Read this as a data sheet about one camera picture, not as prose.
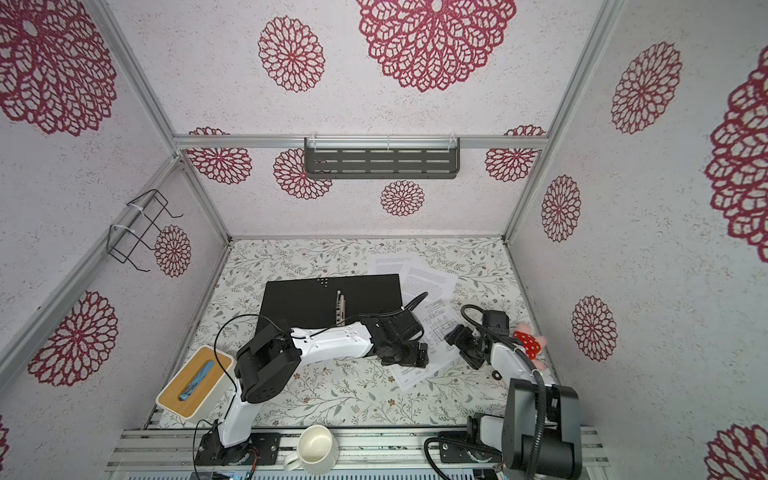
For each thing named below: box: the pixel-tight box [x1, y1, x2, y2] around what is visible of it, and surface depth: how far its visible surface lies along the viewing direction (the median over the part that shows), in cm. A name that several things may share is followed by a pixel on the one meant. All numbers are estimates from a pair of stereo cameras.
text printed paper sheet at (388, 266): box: [371, 258, 412, 275], surface depth 115 cm
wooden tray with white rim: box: [156, 345, 235, 421], surface depth 81 cm
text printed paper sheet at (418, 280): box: [400, 261, 458, 307], surface depth 110 cm
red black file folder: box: [256, 274, 403, 332], surface depth 105 cm
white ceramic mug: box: [283, 425, 339, 475], surface depth 71 cm
